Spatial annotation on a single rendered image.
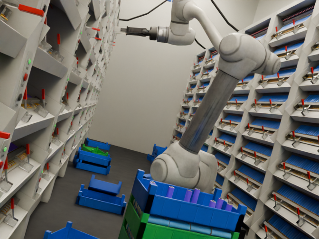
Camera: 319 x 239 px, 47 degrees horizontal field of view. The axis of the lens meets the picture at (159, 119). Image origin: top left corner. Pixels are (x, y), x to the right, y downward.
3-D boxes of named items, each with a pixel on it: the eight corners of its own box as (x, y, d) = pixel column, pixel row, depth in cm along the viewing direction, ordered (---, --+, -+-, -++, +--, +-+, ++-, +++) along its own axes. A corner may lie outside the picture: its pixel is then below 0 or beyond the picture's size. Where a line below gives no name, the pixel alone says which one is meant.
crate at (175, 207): (213, 210, 128) (220, 188, 127) (239, 233, 108) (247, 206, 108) (131, 192, 120) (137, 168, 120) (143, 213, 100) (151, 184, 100)
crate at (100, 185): (87, 189, 266) (90, 179, 268) (114, 196, 269) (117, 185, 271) (88, 186, 237) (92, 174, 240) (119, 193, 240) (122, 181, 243)
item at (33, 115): (48, 126, 142) (68, 96, 142) (2, 146, 82) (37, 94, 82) (1, 96, 139) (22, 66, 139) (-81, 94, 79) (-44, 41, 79)
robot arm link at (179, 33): (164, 42, 212) (167, 18, 207) (191, 44, 214) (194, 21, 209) (167, 46, 202) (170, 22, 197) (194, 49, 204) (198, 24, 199)
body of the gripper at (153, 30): (156, 28, 208) (140, 26, 207) (158, 25, 200) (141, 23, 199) (155, 41, 209) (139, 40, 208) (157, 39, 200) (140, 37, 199)
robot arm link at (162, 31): (168, 24, 200) (158, 23, 200) (167, 41, 201) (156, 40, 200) (166, 28, 209) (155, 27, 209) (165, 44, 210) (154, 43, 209)
